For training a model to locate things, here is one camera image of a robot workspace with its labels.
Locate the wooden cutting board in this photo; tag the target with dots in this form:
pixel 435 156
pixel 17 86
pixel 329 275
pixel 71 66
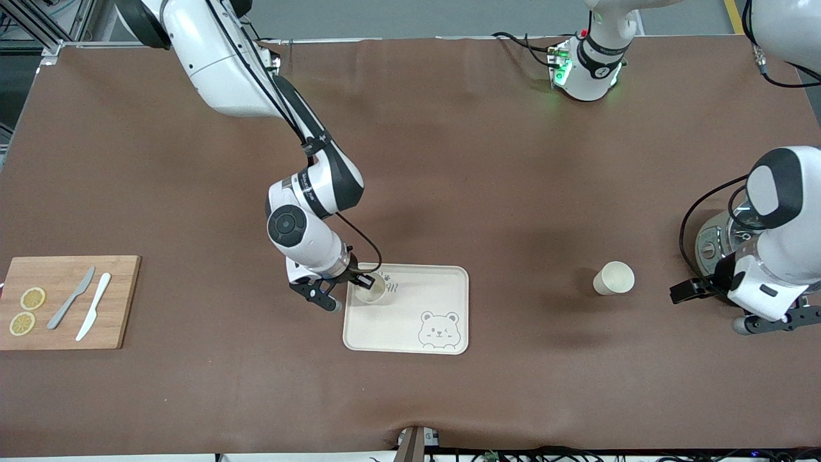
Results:
pixel 122 308

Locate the white tray with bear print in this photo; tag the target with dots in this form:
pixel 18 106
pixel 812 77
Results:
pixel 410 308

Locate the pale green electric pot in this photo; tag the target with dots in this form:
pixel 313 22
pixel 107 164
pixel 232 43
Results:
pixel 705 247

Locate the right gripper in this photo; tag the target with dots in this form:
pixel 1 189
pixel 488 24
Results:
pixel 352 274

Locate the white plastic cup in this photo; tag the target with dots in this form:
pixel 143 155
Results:
pixel 616 279
pixel 371 294

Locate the grey plastic knife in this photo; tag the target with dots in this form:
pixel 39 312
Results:
pixel 70 298

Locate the white plastic knife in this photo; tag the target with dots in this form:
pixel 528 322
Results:
pixel 96 301

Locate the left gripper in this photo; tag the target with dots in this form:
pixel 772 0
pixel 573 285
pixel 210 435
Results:
pixel 717 276

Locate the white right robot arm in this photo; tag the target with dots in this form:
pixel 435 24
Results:
pixel 218 64

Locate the aluminium frame profile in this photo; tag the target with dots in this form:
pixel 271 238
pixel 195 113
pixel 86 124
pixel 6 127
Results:
pixel 38 25

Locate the lemon slice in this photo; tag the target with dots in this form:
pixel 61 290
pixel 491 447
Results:
pixel 33 298
pixel 22 324

